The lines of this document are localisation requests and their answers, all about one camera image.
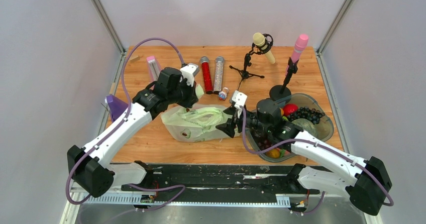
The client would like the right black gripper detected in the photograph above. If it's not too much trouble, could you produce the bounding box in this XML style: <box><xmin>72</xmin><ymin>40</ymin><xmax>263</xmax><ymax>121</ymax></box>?
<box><xmin>216</xmin><ymin>105</ymin><xmax>271</xmax><ymax>138</ymax></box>

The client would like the small cartoon figurine toy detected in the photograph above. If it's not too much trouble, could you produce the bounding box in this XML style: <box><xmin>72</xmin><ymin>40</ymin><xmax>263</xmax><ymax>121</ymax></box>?
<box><xmin>218</xmin><ymin>87</ymin><xmax>229</xmax><ymax>101</ymax></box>

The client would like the silver glitter microphone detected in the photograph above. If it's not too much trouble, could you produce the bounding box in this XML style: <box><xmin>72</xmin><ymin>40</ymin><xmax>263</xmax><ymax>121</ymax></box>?
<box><xmin>214</xmin><ymin>56</ymin><xmax>225</xmax><ymax>94</ymax></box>

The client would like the black grape bunch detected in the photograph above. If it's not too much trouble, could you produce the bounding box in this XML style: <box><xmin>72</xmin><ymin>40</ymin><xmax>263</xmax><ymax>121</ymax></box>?
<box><xmin>287</xmin><ymin>107</ymin><xmax>325</xmax><ymax>125</ymax></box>

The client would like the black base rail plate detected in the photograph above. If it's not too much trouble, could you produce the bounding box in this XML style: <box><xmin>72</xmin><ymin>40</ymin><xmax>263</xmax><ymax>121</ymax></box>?
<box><xmin>137</xmin><ymin>164</ymin><xmax>320</xmax><ymax>203</ymax></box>

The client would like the green netted melon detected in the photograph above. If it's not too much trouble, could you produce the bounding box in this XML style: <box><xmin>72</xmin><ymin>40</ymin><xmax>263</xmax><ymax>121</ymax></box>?
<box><xmin>292</xmin><ymin>118</ymin><xmax>317</xmax><ymax>137</ymax></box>

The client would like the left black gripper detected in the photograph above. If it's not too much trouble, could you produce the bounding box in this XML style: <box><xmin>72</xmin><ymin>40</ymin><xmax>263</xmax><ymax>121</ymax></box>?
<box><xmin>167</xmin><ymin>77</ymin><xmax>199</xmax><ymax>108</ymax></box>

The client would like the red grape bunch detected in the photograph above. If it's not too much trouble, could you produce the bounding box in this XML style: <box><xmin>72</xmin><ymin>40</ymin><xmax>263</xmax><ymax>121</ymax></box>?
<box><xmin>257</xmin><ymin>139</ymin><xmax>272</xmax><ymax>150</ymax></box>

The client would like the purple metronome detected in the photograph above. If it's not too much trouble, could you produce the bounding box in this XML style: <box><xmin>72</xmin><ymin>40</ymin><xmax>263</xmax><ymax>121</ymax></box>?
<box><xmin>105</xmin><ymin>94</ymin><xmax>128</xmax><ymax>122</ymax></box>

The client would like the wooden strip on rail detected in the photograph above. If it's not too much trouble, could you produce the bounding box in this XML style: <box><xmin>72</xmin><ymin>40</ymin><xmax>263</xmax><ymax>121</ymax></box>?
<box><xmin>109</xmin><ymin>82</ymin><xmax>116</xmax><ymax>94</ymax></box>

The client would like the purple cable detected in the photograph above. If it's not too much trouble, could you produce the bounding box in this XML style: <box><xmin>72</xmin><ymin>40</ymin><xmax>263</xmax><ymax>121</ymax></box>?
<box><xmin>240</xmin><ymin>106</ymin><xmax>395</xmax><ymax>215</ymax></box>
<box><xmin>65</xmin><ymin>37</ymin><xmax>186</xmax><ymax>224</ymax></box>

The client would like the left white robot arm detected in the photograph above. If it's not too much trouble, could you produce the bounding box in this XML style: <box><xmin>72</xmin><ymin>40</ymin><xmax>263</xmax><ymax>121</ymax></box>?
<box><xmin>67</xmin><ymin>63</ymin><xmax>201</xmax><ymax>197</ymax></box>

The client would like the red glitter microphone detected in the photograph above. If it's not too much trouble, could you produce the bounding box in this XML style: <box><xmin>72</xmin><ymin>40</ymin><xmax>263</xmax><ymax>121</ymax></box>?
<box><xmin>200</xmin><ymin>56</ymin><xmax>213</xmax><ymax>94</ymax></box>

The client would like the red apple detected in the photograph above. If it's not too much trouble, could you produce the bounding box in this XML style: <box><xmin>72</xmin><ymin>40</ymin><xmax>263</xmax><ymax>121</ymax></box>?
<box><xmin>282</xmin><ymin>103</ymin><xmax>298</xmax><ymax>117</ymax></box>

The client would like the pink microphone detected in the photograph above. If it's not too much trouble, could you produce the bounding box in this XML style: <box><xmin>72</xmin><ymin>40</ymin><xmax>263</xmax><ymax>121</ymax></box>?
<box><xmin>286</xmin><ymin>34</ymin><xmax>309</xmax><ymax>76</ymax></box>

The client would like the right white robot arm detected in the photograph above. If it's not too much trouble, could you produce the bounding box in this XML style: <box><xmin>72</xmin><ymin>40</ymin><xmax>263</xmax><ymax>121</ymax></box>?
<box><xmin>216</xmin><ymin>98</ymin><xmax>394</xmax><ymax>215</ymax></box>

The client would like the pink metronome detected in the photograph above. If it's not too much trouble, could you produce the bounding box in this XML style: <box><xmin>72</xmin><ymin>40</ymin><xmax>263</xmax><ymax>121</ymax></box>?
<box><xmin>146</xmin><ymin>56</ymin><xmax>161</xmax><ymax>81</ymax></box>

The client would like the small wooden block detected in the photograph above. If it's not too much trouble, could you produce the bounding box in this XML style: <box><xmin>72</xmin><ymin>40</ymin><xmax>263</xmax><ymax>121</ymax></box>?
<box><xmin>129</xmin><ymin>55</ymin><xmax>140</xmax><ymax>62</ymax></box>

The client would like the cream microphone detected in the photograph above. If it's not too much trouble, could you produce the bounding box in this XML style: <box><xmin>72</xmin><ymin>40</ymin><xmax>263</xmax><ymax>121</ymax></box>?
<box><xmin>252</xmin><ymin>32</ymin><xmax>276</xmax><ymax>64</ymax></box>

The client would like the black round-base microphone stand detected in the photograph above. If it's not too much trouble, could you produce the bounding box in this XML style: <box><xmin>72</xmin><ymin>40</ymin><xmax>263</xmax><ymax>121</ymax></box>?
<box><xmin>269</xmin><ymin>57</ymin><xmax>298</xmax><ymax>101</ymax></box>

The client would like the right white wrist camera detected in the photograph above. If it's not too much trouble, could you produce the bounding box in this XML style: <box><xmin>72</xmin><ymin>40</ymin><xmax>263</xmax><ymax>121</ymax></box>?
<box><xmin>231</xmin><ymin>90</ymin><xmax>248</xmax><ymax>109</ymax></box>

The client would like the black tripod microphone stand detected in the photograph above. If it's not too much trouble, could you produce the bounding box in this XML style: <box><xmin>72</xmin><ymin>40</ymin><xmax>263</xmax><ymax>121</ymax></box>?
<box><xmin>229</xmin><ymin>43</ymin><xmax>265</xmax><ymax>90</ymax></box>

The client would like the orange yellow fruit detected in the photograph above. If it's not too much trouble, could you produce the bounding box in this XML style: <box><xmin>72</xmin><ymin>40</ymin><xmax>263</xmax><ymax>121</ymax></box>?
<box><xmin>265</xmin><ymin>148</ymin><xmax>281</xmax><ymax>159</ymax></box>

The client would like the grey transparent fruit basket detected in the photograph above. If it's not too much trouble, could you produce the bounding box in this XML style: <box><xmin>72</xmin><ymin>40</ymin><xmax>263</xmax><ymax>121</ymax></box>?
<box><xmin>246</xmin><ymin>93</ymin><xmax>334</xmax><ymax>152</ymax></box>

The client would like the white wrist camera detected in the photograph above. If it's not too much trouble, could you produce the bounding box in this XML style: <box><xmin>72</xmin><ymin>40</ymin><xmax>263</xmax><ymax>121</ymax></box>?
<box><xmin>180</xmin><ymin>63</ymin><xmax>199</xmax><ymax>87</ymax></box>
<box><xmin>231</xmin><ymin>90</ymin><xmax>248</xmax><ymax>109</ymax></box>

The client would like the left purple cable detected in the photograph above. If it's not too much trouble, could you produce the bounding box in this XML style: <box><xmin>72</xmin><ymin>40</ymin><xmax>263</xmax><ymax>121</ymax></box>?
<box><xmin>65</xmin><ymin>37</ymin><xmax>186</xmax><ymax>224</ymax></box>

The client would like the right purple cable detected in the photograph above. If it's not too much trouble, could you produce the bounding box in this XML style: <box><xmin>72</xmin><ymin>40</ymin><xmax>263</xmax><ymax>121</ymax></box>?
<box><xmin>240</xmin><ymin>106</ymin><xmax>395</xmax><ymax>215</ymax></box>

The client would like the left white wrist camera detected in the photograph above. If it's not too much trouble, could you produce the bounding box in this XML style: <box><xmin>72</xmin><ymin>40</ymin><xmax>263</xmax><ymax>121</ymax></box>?
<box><xmin>180</xmin><ymin>63</ymin><xmax>199</xmax><ymax>87</ymax></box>

